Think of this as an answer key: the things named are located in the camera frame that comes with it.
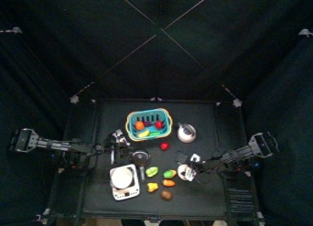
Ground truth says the light green toy lime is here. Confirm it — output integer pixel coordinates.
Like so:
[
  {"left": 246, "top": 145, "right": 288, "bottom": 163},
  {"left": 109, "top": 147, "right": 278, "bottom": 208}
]
[{"left": 144, "top": 166, "right": 160, "bottom": 178}]

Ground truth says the orange toy carrot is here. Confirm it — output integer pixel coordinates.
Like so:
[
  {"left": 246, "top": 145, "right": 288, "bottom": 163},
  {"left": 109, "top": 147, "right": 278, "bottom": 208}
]
[{"left": 161, "top": 178, "right": 177, "bottom": 188}]

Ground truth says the white kitchen scale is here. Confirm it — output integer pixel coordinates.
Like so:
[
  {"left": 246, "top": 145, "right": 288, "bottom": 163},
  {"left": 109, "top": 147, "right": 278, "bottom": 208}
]
[{"left": 108, "top": 163, "right": 141, "bottom": 202}]

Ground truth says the yellow toy fruit piece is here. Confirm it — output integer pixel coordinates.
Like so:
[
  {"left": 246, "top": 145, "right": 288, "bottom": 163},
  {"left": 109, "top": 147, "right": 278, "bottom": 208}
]
[{"left": 145, "top": 182, "right": 160, "bottom": 193}]

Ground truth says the brown toy potato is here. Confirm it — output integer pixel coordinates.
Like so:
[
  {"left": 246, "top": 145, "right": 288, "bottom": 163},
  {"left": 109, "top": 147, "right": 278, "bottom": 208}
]
[{"left": 160, "top": 189, "right": 173, "bottom": 201}]

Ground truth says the black toy frying pan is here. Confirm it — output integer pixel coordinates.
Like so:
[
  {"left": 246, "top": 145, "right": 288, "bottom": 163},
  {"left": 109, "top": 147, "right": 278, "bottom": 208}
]
[{"left": 128, "top": 148, "right": 152, "bottom": 182}]

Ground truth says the white round plate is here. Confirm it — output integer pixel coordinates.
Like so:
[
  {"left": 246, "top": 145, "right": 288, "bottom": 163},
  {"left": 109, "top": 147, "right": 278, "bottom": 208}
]
[{"left": 109, "top": 167, "right": 135, "bottom": 189}]

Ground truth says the green yellow toy pepper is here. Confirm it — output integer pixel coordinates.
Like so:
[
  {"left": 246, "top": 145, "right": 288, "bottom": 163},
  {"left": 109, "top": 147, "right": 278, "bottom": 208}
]
[{"left": 163, "top": 169, "right": 177, "bottom": 179}]

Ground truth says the yellow toy banana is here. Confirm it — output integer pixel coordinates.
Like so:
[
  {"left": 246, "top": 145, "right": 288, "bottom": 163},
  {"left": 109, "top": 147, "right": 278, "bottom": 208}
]
[{"left": 135, "top": 129, "right": 151, "bottom": 139}]

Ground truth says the teal basket with yellow rim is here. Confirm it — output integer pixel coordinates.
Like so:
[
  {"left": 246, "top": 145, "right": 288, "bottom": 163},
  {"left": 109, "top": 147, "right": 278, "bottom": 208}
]
[{"left": 124, "top": 107, "right": 173, "bottom": 143}]

